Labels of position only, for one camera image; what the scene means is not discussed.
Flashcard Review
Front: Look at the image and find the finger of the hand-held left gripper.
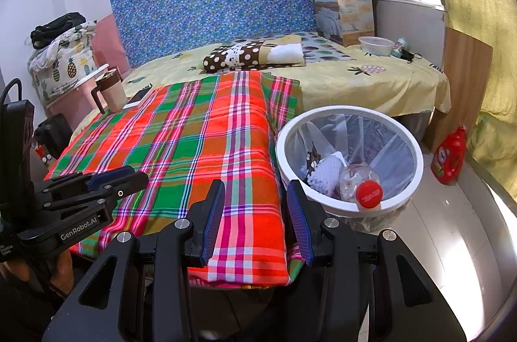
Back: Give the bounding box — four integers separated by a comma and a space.
38, 171, 150, 222
34, 165, 136, 198

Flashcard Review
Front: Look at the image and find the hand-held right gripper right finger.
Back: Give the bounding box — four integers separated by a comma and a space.
286, 179, 467, 342

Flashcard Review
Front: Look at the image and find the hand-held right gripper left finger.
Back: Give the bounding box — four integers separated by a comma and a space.
42, 179, 226, 342

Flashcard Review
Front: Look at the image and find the white trash bin with liner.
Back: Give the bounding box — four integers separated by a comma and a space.
275, 105, 425, 233

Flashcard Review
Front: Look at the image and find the white foam net sleeve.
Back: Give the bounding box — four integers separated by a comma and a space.
307, 151, 348, 199

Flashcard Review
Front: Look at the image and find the clear red-label plastic bottle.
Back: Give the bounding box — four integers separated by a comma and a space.
338, 162, 384, 210

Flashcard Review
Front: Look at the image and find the person's left hand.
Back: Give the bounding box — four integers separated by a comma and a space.
44, 251, 77, 296

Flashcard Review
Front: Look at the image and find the black backpack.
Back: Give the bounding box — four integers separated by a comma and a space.
33, 113, 74, 161

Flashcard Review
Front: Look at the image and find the red green plaid cloth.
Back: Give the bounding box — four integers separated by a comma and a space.
44, 71, 305, 288

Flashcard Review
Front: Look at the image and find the pink storage box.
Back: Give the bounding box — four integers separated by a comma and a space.
44, 63, 111, 120

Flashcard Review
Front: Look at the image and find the beige brown mug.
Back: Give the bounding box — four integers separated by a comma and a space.
91, 68, 129, 114

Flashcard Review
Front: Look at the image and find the white smartphone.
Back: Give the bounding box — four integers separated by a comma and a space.
122, 84, 154, 109

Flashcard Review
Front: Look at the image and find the pineapple print bag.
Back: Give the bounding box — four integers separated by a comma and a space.
27, 19, 100, 102

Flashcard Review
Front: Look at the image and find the yellow printed bedsheet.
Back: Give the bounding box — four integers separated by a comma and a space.
70, 33, 452, 143

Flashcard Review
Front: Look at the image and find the black cloth bundle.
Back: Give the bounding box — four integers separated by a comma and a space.
30, 12, 87, 50

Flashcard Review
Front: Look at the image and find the red detergent bottle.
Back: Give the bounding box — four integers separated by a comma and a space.
430, 125, 468, 186

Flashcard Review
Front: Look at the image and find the brown polka dot pillow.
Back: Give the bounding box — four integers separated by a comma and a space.
203, 39, 263, 74

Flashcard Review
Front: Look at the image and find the yellow white folded blanket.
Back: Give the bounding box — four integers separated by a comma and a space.
258, 35, 305, 66

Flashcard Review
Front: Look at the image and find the grey spotted cloth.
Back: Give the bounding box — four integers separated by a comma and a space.
301, 31, 364, 62

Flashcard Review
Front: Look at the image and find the clear plastic bowl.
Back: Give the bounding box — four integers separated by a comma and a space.
358, 36, 394, 57

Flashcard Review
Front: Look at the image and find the wooden board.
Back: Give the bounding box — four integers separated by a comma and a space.
422, 26, 494, 153

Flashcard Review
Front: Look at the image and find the quilt packaging box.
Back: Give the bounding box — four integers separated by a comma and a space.
304, 0, 376, 47

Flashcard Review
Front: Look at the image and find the white panel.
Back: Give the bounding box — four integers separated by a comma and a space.
372, 0, 447, 74

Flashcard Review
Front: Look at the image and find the yellow curtain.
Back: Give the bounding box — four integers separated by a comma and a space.
416, 0, 517, 201

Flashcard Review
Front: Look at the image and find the black cable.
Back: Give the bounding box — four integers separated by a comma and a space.
0, 78, 23, 109

